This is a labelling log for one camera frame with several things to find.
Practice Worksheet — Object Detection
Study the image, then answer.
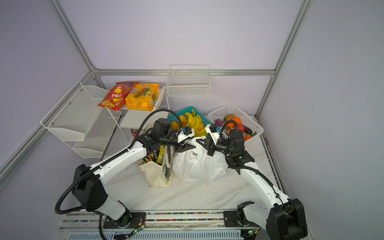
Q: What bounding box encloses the white plastic bag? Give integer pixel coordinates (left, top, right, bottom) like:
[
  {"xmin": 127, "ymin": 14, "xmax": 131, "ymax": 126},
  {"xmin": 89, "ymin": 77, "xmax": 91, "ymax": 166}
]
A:
[{"xmin": 172, "ymin": 137, "xmax": 228, "ymax": 183}]

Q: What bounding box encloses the yellow snack packet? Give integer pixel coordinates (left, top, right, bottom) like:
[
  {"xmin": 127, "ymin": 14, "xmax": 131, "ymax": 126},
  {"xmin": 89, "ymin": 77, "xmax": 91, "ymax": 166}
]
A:
[{"xmin": 156, "ymin": 146, "xmax": 165, "ymax": 166}]

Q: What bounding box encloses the black yellow chips bag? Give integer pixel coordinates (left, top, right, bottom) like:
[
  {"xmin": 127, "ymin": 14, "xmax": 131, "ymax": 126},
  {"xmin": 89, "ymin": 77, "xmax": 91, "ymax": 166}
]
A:
[{"xmin": 143, "ymin": 153, "xmax": 156, "ymax": 164}]

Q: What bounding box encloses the beige canvas tote bag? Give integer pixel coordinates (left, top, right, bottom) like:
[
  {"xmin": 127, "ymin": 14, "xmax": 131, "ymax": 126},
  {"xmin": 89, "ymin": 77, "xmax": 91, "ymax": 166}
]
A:
[{"xmin": 137, "ymin": 146, "xmax": 175, "ymax": 188}]

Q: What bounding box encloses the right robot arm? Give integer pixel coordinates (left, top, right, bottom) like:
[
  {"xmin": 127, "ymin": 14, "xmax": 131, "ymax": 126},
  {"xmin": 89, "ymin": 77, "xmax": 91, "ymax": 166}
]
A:
[{"xmin": 196, "ymin": 124, "xmax": 308, "ymax": 240}]

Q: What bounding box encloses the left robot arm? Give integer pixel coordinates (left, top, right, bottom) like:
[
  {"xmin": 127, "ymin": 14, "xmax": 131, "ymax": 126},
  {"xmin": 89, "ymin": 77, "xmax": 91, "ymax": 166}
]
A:
[{"xmin": 55, "ymin": 118, "xmax": 195, "ymax": 225}]

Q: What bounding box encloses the small yellow banana bunch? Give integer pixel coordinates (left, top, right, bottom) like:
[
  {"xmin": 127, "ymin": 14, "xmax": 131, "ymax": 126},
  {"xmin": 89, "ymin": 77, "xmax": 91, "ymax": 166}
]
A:
[{"xmin": 180, "ymin": 109, "xmax": 210, "ymax": 133}]

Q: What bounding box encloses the teal plastic basket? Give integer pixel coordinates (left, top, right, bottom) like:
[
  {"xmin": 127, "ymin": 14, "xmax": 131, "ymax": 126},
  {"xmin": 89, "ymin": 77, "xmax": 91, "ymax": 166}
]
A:
[{"xmin": 168, "ymin": 107, "xmax": 212, "ymax": 130}]

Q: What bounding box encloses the red toy tomato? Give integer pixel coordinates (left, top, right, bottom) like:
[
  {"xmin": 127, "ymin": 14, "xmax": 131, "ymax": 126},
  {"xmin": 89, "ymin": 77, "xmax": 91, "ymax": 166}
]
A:
[{"xmin": 238, "ymin": 124, "xmax": 245, "ymax": 132}]

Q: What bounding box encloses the dark wrinkled toy eggplant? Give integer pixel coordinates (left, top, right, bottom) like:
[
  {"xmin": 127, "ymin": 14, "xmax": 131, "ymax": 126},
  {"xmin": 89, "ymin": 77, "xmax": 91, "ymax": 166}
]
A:
[{"xmin": 243, "ymin": 126, "xmax": 253, "ymax": 135}]

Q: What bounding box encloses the brown toy potato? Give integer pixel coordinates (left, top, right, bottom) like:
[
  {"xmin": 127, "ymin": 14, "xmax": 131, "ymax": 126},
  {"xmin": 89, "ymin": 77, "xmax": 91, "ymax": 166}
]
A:
[{"xmin": 224, "ymin": 114, "xmax": 236, "ymax": 122}]

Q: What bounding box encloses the white plastic basket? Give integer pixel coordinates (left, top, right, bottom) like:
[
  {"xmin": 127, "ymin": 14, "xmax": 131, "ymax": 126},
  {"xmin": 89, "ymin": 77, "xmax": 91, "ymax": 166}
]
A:
[{"xmin": 208, "ymin": 104, "xmax": 264, "ymax": 144}]

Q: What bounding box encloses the orange snack bag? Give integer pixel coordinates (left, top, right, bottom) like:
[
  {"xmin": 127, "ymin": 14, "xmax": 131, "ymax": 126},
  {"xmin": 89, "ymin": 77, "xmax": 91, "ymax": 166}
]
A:
[{"xmin": 125, "ymin": 84, "xmax": 160, "ymax": 111}]

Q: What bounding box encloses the red chips bag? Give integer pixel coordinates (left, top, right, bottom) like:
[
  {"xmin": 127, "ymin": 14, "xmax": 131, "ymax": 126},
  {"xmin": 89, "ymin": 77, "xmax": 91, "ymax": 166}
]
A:
[{"xmin": 98, "ymin": 82, "xmax": 140, "ymax": 111}]

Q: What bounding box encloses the white mesh shelf rack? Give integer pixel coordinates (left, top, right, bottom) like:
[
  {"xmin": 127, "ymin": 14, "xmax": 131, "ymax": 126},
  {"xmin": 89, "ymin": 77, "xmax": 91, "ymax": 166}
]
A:
[{"xmin": 41, "ymin": 82, "xmax": 121, "ymax": 159}]

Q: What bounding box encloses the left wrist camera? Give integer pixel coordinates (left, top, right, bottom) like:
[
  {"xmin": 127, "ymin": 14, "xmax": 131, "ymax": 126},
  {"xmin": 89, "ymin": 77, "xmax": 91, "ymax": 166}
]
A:
[{"xmin": 177, "ymin": 129, "xmax": 195, "ymax": 143}]

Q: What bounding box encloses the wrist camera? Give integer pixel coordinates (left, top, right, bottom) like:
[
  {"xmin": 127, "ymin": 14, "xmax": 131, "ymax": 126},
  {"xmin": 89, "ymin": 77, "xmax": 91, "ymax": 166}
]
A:
[
  {"xmin": 177, "ymin": 129, "xmax": 195, "ymax": 143},
  {"xmin": 205, "ymin": 124, "xmax": 227, "ymax": 145}
]

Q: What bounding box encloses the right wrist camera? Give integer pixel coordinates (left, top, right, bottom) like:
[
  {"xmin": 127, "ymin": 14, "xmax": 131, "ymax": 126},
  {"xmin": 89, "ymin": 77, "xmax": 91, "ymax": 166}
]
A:
[{"xmin": 205, "ymin": 124, "xmax": 227, "ymax": 145}]

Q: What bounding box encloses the white wire wall basket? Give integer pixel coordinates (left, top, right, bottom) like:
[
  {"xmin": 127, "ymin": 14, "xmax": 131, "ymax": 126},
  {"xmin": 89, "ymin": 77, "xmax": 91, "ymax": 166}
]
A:
[{"xmin": 166, "ymin": 65, "xmax": 211, "ymax": 97}]

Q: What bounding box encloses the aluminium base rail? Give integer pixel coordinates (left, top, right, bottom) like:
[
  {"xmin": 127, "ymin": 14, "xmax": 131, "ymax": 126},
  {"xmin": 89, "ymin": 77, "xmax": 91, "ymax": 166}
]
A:
[{"xmin": 55, "ymin": 210, "xmax": 269, "ymax": 240}]

